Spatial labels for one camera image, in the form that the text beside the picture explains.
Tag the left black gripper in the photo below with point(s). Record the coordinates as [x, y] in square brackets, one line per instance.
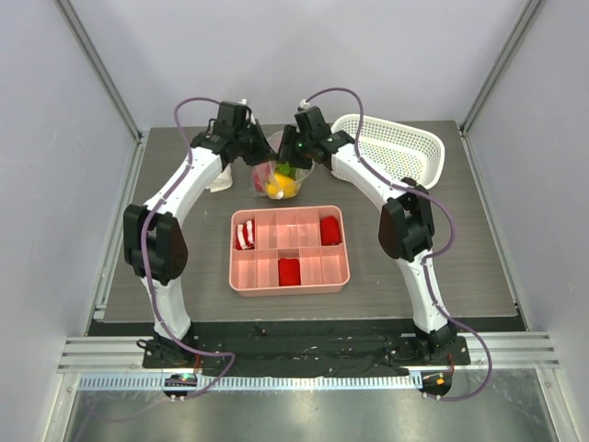
[265, 151]

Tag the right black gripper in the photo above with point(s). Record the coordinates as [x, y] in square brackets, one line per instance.
[286, 150]

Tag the green toy grapes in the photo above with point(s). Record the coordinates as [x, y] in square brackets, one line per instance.
[286, 169]

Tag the clear zip top bag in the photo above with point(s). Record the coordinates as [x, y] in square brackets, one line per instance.
[301, 175]

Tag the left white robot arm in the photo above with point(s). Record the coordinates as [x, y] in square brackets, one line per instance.
[153, 242]

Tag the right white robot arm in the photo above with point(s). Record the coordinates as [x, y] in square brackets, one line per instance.
[406, 228]

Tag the red toy strawberry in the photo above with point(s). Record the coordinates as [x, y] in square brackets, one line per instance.
[260, 175]

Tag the yellow toy pepper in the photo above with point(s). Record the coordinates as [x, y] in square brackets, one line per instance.
[279, 186]

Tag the white rolled cloth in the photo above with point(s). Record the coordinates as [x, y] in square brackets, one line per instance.
[222, 182]

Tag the pink compartment tray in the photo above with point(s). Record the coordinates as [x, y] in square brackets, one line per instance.
[291, 232]

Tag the red cloth roll upper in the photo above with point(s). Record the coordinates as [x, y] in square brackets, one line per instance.
[330, 232]

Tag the red cloth roll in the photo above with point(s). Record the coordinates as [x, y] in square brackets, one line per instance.
[330, 232]
[289, 272]

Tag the red white striped sock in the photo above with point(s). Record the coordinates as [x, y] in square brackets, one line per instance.
[245, 235]

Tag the white perforated plastic basket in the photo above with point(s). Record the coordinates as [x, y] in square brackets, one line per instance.
[403, 151]

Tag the red cloth roll lower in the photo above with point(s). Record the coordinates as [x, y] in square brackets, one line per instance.
[289, 272]

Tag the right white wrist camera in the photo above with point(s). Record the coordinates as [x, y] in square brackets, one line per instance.
[303, 105]

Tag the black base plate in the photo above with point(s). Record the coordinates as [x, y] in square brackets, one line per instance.
[305, 349]

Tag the white slotted cable duct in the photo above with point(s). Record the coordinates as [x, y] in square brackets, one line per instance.
[182, 382]

